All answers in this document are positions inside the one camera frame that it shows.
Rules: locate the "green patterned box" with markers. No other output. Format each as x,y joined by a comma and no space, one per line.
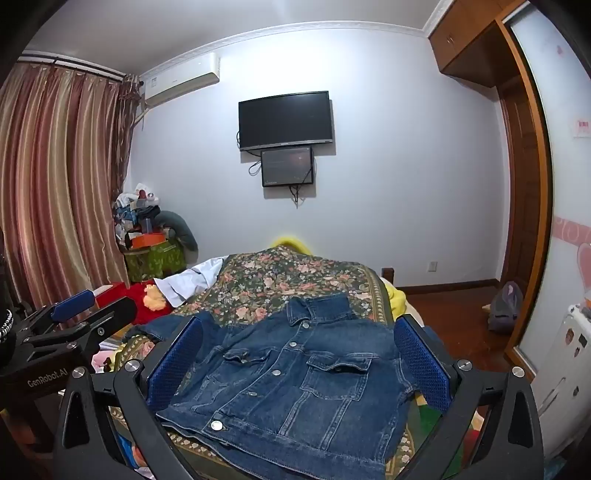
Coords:
154,263

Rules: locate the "curtain rail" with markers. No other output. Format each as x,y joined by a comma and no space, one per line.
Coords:
74,64

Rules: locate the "white shirt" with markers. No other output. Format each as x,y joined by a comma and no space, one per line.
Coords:
189,279

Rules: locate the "wooden bed frame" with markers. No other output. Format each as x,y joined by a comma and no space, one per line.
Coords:
388,273

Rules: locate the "grey pillow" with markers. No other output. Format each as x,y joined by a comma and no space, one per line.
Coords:
182,226

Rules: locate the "small white sticker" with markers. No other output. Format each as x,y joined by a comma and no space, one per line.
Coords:
582,128

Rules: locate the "black wall television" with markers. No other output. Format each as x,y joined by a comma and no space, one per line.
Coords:
284,120

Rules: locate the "white appliance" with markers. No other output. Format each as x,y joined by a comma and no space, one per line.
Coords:
568,360

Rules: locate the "white sliding wardrobe door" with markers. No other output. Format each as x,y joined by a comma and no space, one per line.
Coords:
558,184

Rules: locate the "floral blanket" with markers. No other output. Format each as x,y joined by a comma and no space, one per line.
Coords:
286,281

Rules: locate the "blue denim jacket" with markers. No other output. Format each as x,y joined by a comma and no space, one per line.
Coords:
300,392

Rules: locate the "white air conditioner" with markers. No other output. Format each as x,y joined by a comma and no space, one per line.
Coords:
180,81

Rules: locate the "pile of clutter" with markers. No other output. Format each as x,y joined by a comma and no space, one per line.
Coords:
134,207

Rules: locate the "red and yellow garment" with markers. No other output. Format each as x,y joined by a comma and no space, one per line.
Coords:
120,297

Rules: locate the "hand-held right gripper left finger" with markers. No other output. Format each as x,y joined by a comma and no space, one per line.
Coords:
178,360

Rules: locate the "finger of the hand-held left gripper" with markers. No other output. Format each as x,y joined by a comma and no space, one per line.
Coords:
104,323
74,302

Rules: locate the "wooden overhead cabinet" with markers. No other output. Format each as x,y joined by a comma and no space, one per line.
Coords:
466,41

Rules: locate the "grey bag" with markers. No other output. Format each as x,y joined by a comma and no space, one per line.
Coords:
504,309

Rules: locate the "small black monitor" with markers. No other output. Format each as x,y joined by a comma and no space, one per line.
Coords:
287,167

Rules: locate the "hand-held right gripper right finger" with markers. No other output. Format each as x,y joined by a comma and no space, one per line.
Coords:
422,364

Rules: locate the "striped brown curtain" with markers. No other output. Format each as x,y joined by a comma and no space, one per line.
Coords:
55,161

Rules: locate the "orange box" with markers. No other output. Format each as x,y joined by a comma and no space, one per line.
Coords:
148,241

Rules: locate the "colourful printed cloth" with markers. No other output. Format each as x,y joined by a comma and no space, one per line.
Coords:
127,450

